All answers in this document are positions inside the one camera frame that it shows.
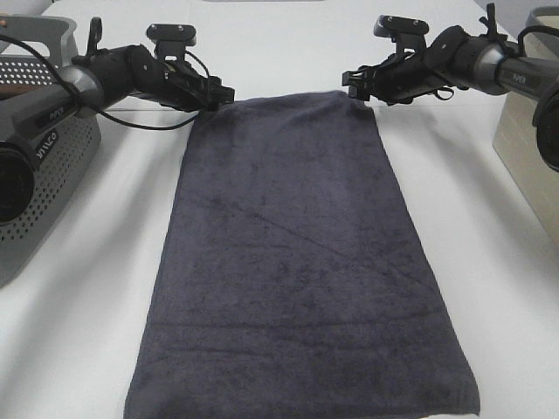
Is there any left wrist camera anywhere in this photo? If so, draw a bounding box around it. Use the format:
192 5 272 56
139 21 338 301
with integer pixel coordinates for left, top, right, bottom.
146 24 197 61

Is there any beige fabric storage bin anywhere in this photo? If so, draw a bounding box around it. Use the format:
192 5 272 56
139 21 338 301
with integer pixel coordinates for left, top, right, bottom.
492 7 559 219

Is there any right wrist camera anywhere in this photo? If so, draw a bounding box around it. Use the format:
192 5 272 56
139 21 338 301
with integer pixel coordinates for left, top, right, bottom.
373 15 429 51

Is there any grey perforated plastic basket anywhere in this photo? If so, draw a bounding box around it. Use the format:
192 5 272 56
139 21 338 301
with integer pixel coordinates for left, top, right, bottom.
1 15 100 285

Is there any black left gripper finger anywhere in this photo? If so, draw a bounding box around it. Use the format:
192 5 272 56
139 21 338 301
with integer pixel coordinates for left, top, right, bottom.
210 86 235 106

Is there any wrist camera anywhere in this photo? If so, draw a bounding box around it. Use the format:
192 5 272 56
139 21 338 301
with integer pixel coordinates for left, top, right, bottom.
146 24 197 61
373 15 429 51

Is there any dark grey towel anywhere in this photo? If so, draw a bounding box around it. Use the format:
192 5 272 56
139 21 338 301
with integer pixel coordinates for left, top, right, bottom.
124 91 480 418

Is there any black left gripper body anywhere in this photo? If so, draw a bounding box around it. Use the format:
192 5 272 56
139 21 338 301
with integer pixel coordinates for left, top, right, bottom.
130 45 218 112

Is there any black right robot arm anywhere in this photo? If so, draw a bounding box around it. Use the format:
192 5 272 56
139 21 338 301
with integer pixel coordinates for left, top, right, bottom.
342 25 558 170

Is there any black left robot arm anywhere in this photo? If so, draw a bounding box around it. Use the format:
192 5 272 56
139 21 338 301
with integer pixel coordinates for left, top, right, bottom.
1 45 235 223

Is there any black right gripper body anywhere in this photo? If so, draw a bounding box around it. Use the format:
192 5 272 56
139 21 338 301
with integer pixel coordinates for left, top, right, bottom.
358 25 463 105

